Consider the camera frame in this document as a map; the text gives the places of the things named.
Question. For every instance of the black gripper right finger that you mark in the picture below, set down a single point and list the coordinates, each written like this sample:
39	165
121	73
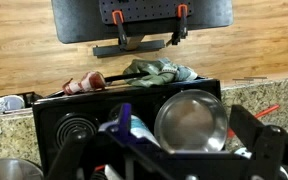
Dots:
266	143

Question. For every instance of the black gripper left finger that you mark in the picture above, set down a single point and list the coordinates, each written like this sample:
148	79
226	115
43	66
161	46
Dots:
77	158

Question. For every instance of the paper towel roll teal packaging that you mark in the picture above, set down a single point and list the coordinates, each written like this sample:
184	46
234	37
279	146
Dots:
129	125

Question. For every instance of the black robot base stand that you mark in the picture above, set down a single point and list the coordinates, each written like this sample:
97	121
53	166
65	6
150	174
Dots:
136	25

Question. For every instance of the stainless steel pan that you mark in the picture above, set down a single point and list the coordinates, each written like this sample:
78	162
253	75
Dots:
191	121

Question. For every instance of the red spatula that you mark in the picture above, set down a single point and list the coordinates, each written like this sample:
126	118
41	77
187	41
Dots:
231	133

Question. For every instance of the steel pot lid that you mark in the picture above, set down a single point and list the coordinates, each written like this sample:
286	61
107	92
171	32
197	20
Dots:
18	169

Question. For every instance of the white sneaker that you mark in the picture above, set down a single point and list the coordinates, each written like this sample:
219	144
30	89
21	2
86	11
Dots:
10	103

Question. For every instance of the green crumpled cloth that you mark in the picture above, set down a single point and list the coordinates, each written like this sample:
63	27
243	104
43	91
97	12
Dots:
159	72

